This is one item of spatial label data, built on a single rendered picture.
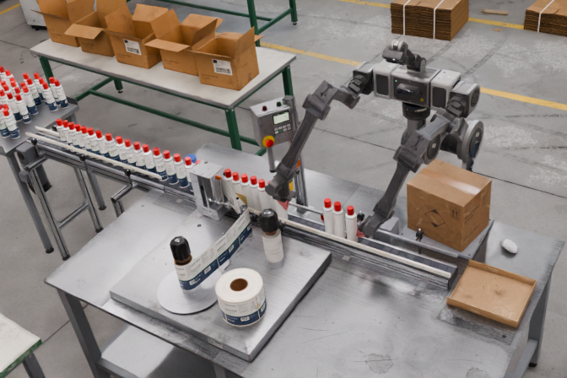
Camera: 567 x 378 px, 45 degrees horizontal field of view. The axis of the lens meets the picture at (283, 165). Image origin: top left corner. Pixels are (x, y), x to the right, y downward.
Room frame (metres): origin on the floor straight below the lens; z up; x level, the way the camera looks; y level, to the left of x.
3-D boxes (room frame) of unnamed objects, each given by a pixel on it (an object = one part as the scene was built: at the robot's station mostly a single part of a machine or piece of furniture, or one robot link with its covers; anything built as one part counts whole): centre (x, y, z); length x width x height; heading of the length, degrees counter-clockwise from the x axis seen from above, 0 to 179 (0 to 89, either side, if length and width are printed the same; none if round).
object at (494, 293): (2.04, -0.80, 0.85); 0.30 x 0.26 x 0.04; 52
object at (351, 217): (2.45, -0.27, 0.98); 0.05 x 0.05 x 0.20
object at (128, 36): (5.00, 0.96, 0.97); 0.45 x 0.38 x 0.37; 143
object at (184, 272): (2.28, 0.49, 1.04); 0.09 x 0.09 x 0.29
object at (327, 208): (2.52, -0.18, 0.98); 0.05 x 0.05 x 0.20
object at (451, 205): (2.49, -0.74, 0.99); 0.30 x 0.24 x 0.27; 42
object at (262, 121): (2.78, 0.02, 1.38); 0.17 x 0.10 x 0.19; 107
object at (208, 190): (2.84, 0.38, 1.01); 0.14 x 0.13 x 0.26; 52
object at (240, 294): (2.12, 0.26, 0.95); 0.20 x 0.20 x 0.14
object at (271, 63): (5.09, 0.89, 0.39); 2.20 x 0.80 x 0.78; 50
